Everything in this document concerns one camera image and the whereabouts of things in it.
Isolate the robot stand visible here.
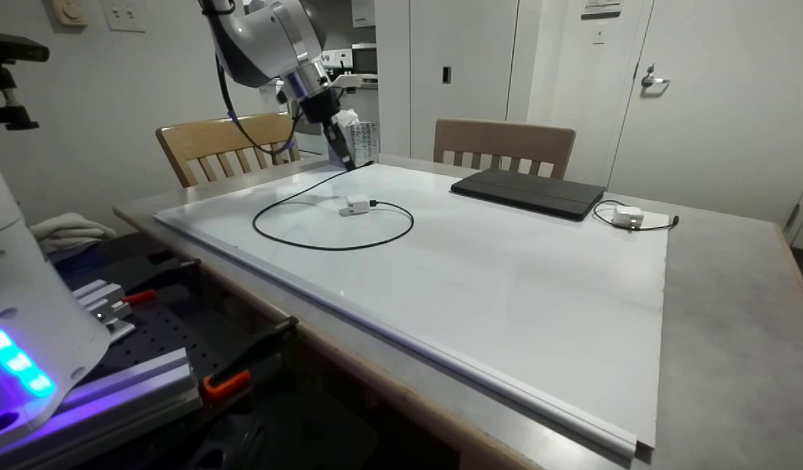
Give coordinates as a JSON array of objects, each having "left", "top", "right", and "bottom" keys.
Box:
[{"left": 0, "top": 230, "right": 300, "bottom": 470}]

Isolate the black tablet case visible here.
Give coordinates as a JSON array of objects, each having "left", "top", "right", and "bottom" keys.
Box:
[{"left": 450, "top": 168, "right": 606, "bottom": 222}]

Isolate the camera on mount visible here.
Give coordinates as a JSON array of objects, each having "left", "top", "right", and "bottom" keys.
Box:
[{"left": 0, "top": 31, "right": 50, "bottom": 132}]

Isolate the white power adapter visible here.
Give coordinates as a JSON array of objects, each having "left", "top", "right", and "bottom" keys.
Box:
[{"left": 612, "top": 205, "right": 646, "bottom": 230}]

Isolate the silver metal bracket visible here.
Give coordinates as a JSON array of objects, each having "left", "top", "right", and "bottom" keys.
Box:
[{"left": 71, "top": 279, "right": 138, "bottom": 345}]

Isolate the wall thermostat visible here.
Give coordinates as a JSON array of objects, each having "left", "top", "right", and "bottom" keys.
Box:
[{"left": 52, "top": 0, "right": 89, "bottom": 28}]

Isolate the white door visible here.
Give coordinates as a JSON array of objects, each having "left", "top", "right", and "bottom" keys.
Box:
[{"left": 606, "top": 0, "right": 803, "bottom": 228}]

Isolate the white light switch plate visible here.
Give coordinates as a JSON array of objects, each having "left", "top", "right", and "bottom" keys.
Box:
[{"left": 101, "top": 0, "right": 146, "bottom": 33}]

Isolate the microwave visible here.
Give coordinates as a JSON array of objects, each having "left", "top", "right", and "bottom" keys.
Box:
[{"left": 351, "top": 42, "right": 379, "bottom": 76}]

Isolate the light wooden chair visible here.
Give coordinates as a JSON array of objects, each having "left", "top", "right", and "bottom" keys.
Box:
[{"left": 155, "top": 112, "right": 302, "bottom": 189}]

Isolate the short black cable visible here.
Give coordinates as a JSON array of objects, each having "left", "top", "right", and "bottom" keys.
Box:
[{"left": 592, "top": 199, "right": 681, "bottom": 232}]

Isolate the long black charging cable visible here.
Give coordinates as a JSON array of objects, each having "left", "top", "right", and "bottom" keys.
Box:
[{"left": 252, "top": 159, "right": 415, "bottom": 252}]

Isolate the white folded towel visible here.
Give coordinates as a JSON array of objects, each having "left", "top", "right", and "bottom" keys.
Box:
[{"left": 30, "top": 211, "right": 118, "bottom": 256}]

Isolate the brown wooden chair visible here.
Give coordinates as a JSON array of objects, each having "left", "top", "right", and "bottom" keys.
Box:
[{"left": 433, "top": 118, "right": 578, "bottom": 181}]

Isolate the silver door handle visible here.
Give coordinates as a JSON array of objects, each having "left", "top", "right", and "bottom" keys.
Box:
[{"left": 640, "top": 63, "right": 671, "bottom": 90}]

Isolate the napkin holder with napkins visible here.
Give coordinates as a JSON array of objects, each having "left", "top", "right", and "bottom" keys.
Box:
[{"left": 335, "top": 109, "right": 381, "bottom": 168}]

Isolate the white charger adapter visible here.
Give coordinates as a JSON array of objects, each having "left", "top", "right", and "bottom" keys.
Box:
[{"left": 339, "top": 195, "right": 377, "bottom": 217}]

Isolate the black clamp orange tip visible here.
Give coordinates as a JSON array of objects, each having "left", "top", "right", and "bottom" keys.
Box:
[
  {"left": 123, "top": 258, "right": 204, "bottom": 308},
  {"left": 201, "top": 316, "right": 300, "bottom": 401}
]

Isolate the wall sign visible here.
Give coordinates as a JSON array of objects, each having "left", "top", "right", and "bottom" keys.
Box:
[{"left": 580, "top": 0, "right": 623, "bottom": 18}]

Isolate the white board sheet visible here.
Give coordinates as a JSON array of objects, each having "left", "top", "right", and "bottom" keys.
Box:
[{"left": 154, "top": 161, "right": 669, "bottom": 458}]

